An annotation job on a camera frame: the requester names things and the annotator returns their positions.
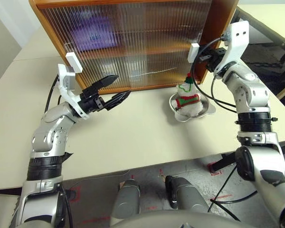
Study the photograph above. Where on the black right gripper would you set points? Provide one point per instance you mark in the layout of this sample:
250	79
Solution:
215	59

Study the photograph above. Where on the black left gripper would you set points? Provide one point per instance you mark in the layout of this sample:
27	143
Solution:
92	102

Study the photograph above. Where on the ribbed clear sliding door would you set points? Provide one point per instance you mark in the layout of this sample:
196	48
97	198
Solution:
168	47
97	59

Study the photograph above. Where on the white snowman plush toy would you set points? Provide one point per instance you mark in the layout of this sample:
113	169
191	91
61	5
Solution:
188	99

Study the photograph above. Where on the bear shaped metal plate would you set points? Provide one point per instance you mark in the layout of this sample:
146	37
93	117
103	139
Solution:
206	104

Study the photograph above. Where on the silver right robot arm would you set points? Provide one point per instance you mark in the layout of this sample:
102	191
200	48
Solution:
251	95

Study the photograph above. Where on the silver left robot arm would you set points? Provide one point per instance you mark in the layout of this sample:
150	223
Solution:
50	137

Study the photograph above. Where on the wooden cabinet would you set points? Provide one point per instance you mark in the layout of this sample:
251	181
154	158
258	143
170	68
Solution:
216	23

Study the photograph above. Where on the purple tissue pack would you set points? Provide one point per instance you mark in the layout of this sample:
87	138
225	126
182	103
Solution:
92	35

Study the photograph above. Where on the black framed beige table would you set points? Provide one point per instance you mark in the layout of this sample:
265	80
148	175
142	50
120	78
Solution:
275	12

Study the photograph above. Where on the silver left robot leg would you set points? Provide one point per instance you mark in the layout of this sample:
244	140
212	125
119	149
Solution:
126	199

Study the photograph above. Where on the silver robot leg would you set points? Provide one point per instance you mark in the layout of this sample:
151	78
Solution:
126	199
187	192

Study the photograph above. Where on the silver right robot leg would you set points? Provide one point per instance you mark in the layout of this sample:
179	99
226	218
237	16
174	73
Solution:
187	192

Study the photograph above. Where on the silver robot torso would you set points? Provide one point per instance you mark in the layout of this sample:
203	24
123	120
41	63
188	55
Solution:
168	221

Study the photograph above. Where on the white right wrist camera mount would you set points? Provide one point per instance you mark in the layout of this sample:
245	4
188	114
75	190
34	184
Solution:
237	40

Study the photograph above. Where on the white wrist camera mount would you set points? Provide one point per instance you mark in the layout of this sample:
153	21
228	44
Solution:
237	40
65	80

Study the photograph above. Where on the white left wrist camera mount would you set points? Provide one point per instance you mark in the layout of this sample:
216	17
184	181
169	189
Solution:
65	80

